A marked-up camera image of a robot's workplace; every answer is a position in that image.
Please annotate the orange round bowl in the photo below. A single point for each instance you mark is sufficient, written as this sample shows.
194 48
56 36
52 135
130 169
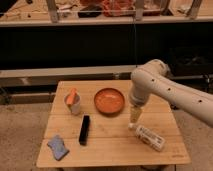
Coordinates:
109 101

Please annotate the wooden folding table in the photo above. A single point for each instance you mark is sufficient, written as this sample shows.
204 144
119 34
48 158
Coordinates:
110 142

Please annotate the long wooden bench beam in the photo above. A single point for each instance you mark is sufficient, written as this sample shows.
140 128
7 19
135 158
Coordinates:
52 76

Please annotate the orange carrot in cup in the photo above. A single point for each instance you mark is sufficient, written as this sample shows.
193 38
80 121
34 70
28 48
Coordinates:
71 96

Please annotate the blue sponge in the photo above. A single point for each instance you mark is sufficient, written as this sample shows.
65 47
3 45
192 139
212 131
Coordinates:
56 144

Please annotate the black rectangular brush block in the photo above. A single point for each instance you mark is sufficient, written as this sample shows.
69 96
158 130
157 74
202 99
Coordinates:
84 130

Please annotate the white plastic bottle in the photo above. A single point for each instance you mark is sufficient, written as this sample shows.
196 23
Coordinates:
147 136

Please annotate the tan wooden end tool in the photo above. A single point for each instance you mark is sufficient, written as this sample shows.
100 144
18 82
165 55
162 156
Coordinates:
135 113

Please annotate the white cup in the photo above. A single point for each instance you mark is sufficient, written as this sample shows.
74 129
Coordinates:
75 107

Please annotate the red cloth on shelf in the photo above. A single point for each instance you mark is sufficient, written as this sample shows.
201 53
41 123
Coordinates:
115 8

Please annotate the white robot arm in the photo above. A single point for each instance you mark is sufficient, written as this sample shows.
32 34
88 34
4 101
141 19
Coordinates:
199 104

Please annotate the black object on shelf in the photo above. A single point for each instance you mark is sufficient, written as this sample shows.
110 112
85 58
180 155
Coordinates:
90 11

